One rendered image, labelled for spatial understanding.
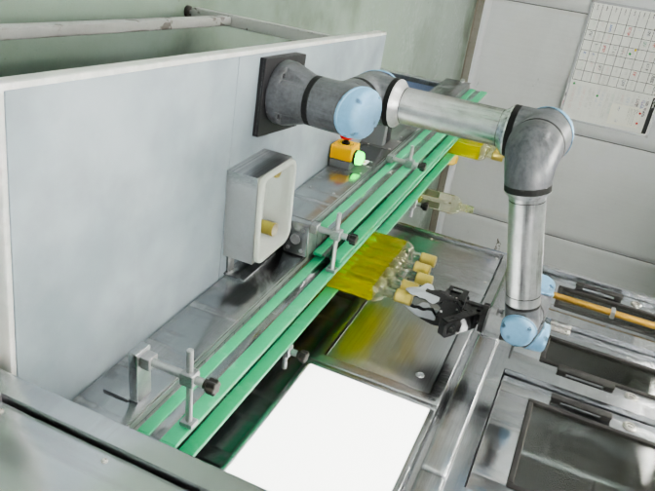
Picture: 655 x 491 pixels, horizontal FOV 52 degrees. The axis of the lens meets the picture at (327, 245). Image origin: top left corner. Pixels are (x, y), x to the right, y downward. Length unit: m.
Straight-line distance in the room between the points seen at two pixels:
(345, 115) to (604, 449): 0.98
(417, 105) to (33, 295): 0.92
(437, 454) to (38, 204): 0.95
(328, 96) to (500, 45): 6.13
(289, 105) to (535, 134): 0.54
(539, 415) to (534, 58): 6.04
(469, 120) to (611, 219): 6.44
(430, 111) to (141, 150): 0.67
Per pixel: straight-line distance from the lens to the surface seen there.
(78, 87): 1.08
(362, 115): 1.49
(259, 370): 1.49
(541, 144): 1.41
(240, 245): 1.57
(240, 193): 1.51
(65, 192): 1.11
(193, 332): 1.44
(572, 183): 7.81
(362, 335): 1.80
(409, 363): 1.73
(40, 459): 1.00
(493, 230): 8.14
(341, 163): 2.05
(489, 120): 1.53
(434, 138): 2.51
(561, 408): 1.82
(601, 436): 1.79
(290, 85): 1.54
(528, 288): 1.50
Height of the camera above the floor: 1.46
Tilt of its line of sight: 18 degrees down
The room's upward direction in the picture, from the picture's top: 108 degrees clockwise
